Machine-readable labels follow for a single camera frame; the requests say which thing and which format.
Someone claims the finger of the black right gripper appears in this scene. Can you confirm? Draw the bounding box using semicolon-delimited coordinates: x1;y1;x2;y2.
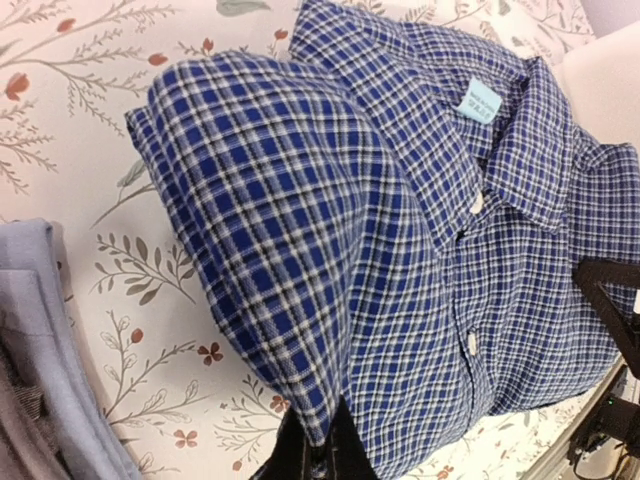
573;258;639;379

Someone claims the light blue shirt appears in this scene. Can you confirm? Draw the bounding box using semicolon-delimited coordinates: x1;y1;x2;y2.
1;219;141;479

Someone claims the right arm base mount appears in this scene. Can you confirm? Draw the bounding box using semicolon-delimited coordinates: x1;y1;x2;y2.
567;380;639;479

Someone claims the floral white tablecloth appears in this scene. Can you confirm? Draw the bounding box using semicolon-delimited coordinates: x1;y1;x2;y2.
0;0;601;480

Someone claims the grey shirt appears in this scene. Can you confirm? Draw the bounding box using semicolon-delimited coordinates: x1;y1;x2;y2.
1;348;70;480

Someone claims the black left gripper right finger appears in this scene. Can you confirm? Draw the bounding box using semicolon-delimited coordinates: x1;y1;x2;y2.
325;397;379;480

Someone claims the white plastic basket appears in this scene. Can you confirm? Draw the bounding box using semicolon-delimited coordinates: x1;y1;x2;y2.
552;22;639;147

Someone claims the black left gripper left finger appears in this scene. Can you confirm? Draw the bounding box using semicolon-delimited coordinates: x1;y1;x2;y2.
250;412;312;480

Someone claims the blue checked long sleeve shirt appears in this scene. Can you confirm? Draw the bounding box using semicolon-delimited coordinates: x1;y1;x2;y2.
126;1;639;479

